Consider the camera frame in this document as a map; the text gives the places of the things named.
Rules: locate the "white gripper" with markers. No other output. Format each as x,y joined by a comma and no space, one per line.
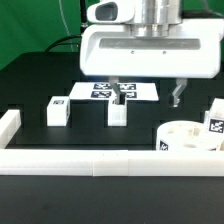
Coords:
191,49

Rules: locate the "white U-shaped fence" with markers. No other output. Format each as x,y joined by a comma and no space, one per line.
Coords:
100,162

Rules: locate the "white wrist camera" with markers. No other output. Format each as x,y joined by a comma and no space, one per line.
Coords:
111,11

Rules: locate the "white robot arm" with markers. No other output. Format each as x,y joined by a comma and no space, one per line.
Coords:
153,18

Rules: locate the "white paper marker sheet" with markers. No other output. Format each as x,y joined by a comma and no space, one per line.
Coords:
103,91

